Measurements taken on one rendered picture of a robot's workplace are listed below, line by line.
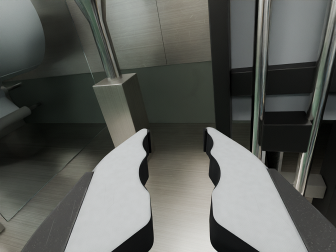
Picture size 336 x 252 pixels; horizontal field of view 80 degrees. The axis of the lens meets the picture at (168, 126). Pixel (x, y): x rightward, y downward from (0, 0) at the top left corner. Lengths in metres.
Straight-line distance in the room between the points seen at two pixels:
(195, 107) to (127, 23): 0.38
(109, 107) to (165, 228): 0.33
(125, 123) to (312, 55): 0.44
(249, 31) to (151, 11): 0.51
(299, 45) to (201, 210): 0.38
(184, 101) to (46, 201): 0.55
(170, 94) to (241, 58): 0.54
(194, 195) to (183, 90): 0.39
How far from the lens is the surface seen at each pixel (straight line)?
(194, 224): 0.49
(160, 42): 0.74
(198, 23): 0.70
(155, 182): 0.59
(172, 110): 0.81
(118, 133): 0.60
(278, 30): 0.26
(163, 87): 0.78
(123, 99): 0.53
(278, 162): 0.48
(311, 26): 0.27
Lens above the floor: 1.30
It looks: 29 degrees down
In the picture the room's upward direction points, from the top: 11 degrees counter-clockwise
